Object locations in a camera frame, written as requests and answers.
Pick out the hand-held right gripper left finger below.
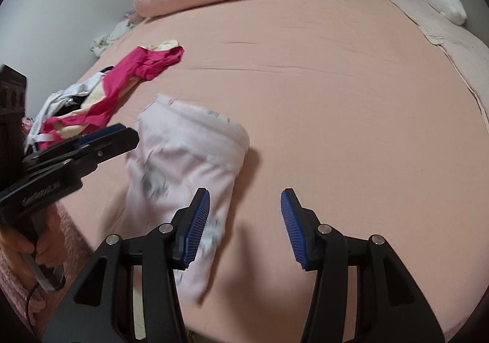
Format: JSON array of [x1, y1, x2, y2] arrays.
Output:
[[43, 187, 211, 343]]

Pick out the round pink bed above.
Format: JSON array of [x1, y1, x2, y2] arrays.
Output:
[[57, 0, 489, 343]]

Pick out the white plush toy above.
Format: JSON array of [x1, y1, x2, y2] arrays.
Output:
[[427, 0, 469, 26]]

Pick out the pink cartoon print pajama pants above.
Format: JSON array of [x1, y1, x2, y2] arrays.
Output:
[[122, 93, 251, 305]]

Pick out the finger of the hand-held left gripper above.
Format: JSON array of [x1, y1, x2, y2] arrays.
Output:
[[22, 123, 127, 164], [24, 128, 140, 177]]

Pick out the person's left hand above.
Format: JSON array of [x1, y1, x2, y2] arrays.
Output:
[[0, 209, 67, 268]]

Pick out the magenta garment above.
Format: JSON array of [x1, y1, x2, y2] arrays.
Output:
[[38, 46, 185, 151]]

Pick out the white garment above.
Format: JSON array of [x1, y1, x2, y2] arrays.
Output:
[[25, 72, 108, 147]]

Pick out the pile of pale clothes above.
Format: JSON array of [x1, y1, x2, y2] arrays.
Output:
[[90, 16, 134, 57]]

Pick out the black garment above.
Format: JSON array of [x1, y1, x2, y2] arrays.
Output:
[[63, 97, 86, 116]]

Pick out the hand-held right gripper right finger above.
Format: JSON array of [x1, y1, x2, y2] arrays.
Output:
[[280, 188, 446, 343]]

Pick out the cream garment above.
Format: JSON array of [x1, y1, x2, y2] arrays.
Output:
[[63, 39, 180, 137]]

